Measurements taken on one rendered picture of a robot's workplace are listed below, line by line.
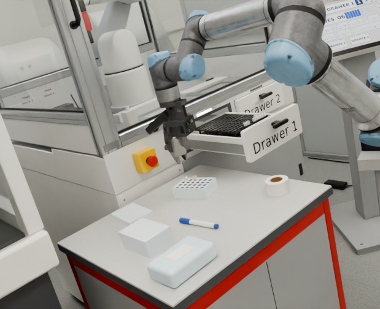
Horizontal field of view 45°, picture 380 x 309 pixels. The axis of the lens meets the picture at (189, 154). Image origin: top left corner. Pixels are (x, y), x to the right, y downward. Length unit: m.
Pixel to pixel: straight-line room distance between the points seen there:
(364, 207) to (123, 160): 1.48
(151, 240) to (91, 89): 0.56
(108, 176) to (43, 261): 0.45
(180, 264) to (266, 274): 0.28
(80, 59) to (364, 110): 0.85
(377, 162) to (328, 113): 1.98
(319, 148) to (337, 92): 2.47
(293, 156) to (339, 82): 1.09
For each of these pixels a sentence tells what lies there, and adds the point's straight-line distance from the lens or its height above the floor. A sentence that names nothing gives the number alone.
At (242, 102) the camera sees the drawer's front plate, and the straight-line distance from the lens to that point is 1.94.
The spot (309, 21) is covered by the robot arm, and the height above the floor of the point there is 1.25.
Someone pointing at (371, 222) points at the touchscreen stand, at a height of 0.04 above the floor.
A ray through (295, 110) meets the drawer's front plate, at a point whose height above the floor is 0.91.
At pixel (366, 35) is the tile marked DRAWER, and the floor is 1.01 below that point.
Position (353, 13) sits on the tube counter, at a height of 1.11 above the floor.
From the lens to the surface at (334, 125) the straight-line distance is 3.52.
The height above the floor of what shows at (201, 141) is 0.87.
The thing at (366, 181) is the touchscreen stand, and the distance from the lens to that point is 2.59.
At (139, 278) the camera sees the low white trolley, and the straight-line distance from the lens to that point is 1.17.
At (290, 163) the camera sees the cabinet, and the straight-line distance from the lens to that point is 2.24.
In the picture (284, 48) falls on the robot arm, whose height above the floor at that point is 1.21.
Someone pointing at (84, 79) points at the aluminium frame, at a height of 1.20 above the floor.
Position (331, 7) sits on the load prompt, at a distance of 2.40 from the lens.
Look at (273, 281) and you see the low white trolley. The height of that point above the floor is 0.61.
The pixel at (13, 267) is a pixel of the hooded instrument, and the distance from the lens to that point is 1.23.
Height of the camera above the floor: 1.36
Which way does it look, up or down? 18 degrees down
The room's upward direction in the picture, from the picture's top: 14 degrees counter-clockwise
